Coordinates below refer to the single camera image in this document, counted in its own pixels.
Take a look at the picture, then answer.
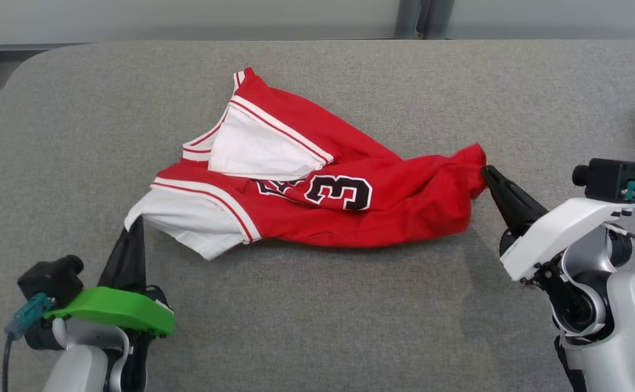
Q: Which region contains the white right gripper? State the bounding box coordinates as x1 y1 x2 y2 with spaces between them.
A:
481 165 635 283

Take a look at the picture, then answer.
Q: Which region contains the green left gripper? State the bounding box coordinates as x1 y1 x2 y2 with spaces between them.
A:
44 216 175 341

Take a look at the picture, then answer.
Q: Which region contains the red white basketball jersey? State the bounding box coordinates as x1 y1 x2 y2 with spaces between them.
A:
124 67 488 261

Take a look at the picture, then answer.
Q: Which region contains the teal left camera connector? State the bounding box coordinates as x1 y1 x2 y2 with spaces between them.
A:
4 293 51 335

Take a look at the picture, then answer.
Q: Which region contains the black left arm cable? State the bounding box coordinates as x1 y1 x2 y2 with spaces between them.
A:
2 332 13 392

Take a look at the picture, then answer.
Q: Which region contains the grey upright post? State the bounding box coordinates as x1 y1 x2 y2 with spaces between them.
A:
395 0 423 40
425 0 454 40

